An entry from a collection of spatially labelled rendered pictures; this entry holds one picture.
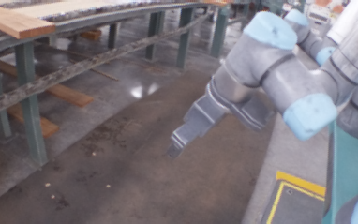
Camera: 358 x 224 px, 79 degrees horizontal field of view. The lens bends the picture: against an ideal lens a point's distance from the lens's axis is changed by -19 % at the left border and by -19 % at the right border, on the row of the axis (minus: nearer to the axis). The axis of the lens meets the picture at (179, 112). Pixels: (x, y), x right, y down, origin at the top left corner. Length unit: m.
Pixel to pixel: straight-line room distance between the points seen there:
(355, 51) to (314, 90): 0.12
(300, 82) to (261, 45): 0.08
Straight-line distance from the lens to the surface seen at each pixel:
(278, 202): 1.13
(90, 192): 1.42
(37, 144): 1.52
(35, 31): 0.90
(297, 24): 0.88
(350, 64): 0.45
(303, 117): 0.36
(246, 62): 0.40
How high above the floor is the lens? 1.07
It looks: 30 degrees down
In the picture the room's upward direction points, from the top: 10 degrees clockwise
